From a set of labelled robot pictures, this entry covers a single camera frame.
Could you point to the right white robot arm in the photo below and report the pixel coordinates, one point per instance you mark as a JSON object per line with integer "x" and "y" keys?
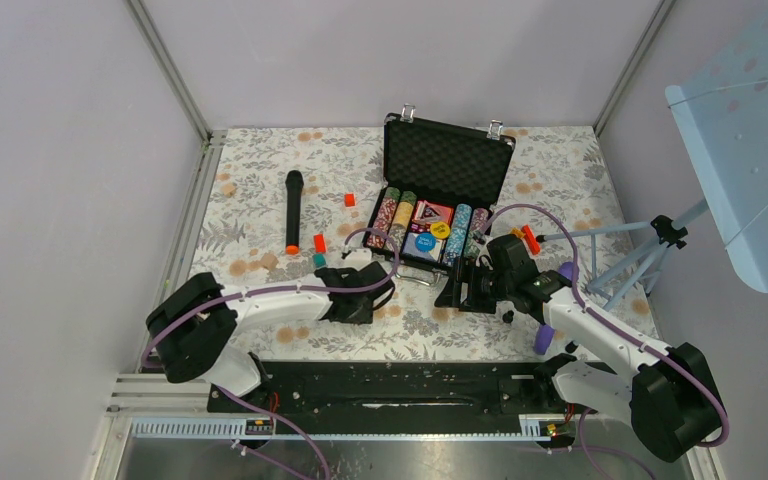
{"x": 666, "y": 394}

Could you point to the teal cube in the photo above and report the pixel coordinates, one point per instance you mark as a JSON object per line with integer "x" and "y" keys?
{"x": 319, "y": 260}

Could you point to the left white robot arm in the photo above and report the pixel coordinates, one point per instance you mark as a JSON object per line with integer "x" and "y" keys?
{"x": 191, "y": 331}

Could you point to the black cylinder orange cap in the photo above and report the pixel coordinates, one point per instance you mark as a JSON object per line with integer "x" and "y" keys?
{"x": 294, "y": 185}

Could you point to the floral table mat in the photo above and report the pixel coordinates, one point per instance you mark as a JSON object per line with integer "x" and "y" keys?
{"x": 557, "y": 177}

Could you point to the yellow big blind button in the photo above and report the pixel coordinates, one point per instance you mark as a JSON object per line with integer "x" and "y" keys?
{"x": 440, "y": 230}

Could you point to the red lego piece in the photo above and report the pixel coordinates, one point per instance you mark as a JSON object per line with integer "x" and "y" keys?
{"x": 530, "y": 240}

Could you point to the blue small blind button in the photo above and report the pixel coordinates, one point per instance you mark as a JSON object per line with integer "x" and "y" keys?
{"x": 425, "y": 242}

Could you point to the black poker case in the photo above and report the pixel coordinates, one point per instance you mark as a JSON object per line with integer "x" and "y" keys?
{"x": 443, "y": 163}

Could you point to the long red block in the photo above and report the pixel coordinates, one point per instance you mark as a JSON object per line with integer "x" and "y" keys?
{"x": 320, "y": 245}

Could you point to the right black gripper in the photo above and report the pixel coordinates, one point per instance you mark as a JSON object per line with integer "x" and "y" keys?
{"x": 466, "y": 271}

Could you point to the light blue music stand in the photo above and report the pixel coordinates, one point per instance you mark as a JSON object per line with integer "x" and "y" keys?
{"x": 722, "y": 116}

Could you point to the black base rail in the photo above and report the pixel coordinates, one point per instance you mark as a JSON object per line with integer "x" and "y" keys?
{"x": 410, "y": 398}

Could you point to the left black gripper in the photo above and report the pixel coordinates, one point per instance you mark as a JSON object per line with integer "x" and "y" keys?
{"x": 365, "y": 316}

